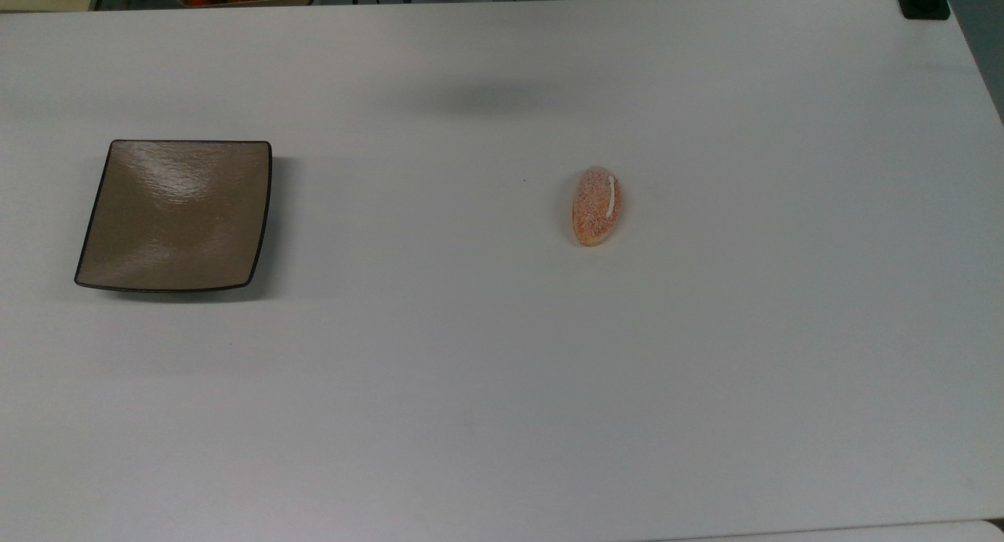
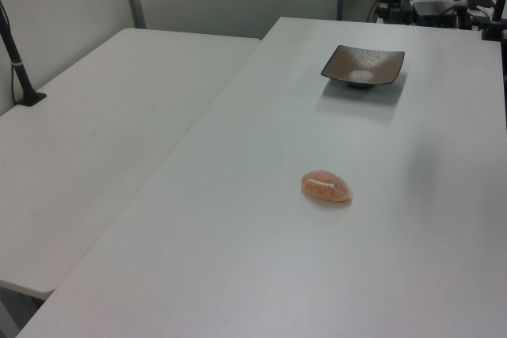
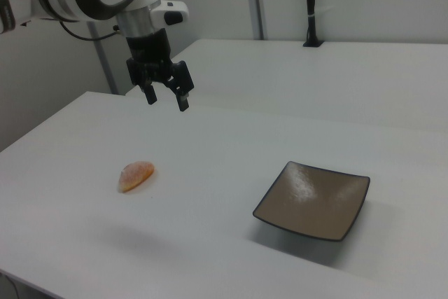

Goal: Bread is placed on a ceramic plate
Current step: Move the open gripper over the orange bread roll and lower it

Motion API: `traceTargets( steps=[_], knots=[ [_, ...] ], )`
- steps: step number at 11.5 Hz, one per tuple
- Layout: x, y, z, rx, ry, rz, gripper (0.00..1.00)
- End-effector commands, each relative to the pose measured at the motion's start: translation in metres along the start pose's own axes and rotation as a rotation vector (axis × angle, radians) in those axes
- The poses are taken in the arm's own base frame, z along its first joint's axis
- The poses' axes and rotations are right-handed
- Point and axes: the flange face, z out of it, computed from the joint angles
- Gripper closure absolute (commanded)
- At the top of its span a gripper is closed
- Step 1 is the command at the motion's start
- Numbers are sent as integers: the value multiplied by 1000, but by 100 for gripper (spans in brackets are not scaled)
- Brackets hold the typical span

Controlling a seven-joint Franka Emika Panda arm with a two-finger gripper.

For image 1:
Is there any orange sugared bread roll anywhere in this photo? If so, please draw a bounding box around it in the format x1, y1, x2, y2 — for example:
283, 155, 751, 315
571, 166, 623, 247

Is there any brown square ceramic plate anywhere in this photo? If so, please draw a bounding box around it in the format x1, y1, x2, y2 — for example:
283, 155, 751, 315
74, 139, 274, 294

